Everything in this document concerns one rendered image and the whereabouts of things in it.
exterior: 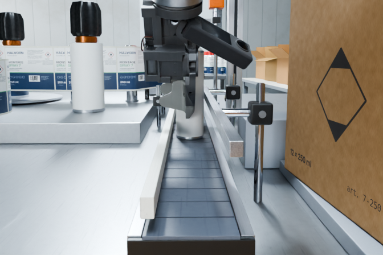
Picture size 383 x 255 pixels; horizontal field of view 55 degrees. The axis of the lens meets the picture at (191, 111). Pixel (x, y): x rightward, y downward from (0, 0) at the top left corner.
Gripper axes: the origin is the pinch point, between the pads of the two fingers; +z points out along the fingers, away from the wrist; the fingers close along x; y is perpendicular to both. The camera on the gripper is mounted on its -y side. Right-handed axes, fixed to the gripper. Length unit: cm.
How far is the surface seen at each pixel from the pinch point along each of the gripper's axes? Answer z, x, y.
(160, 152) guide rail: -8.7, 19.1, 4.0
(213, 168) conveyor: -3.1, 16.5, -2.8
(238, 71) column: 20, -46, -15
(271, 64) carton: 161, -284, -88
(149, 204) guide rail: -15.3, 31.8, 4.0
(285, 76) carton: 146, -238, -91
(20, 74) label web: 27, -54, 56
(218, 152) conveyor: 1.6, 8.5, -4.3
